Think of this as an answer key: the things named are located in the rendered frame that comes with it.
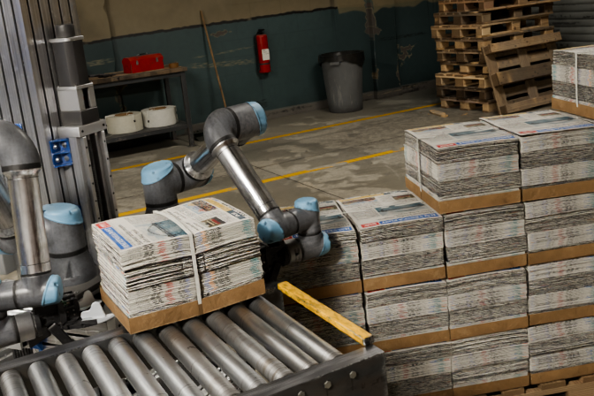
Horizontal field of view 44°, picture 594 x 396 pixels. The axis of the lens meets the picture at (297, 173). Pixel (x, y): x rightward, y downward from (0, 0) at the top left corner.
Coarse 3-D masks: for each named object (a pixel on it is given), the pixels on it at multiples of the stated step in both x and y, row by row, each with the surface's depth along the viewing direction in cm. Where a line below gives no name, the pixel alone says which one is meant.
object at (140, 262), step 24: (144, 216) 207; (96, 240) 199; (120, 240) 185; (144, 240) 184; (168, 240) 184; (120, 264) 179; (144, 264) 181; (168, 264) 185; (120, 288) 187; (144, 288) 183; (168, 288) 187; (144, 312) 184
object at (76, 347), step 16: (272, 288) 206; (96, 336) 187; (112, 336) 186; (128, 336) 188; (48, 352) 181; (64, 352) 180; (80, 352) 182; (0, 368) 175; (16, 368) 175; (64, 384) 181; (96, 384) 186
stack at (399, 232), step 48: (336, 240) 239; (384, 240) 243; (432, 240) 245; (480, 240) 248; (528, 240) 251; (576, 240) 254; (384, 288) 247; (432, 288) 248; (480, 288) 251; (528, 288) 256; (576, 288) 257; (336, 336) 247; (384, 336) 250; (480, 336) 256; (528, 336) 259; (576, 336) 261; (432, 384) 257; (576, 384) 266
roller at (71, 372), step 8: (56, 360) 179; (64, 360) 176; (72, 360) 176; (64, 368) 173; (72, 368) 172; (80, 368) 174; (64, 376) 171; (72, 376) 168; (80, 376) 168; (72, 384) 165; (80, 384) 164; (88, 384) 165; (72, 392) 163; (80, 392) 160; (88, 392) 160
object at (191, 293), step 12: (156, 216) 207; (168, 228) 193; (180, 228) 192; (192, 228) 191; (180, 240) 186; (192, 264) 188; (204, 264) 190; (192, 276) 189; (204, 276) 191; (192, 288) 190; (204, 288) 192; (192, 300) 190
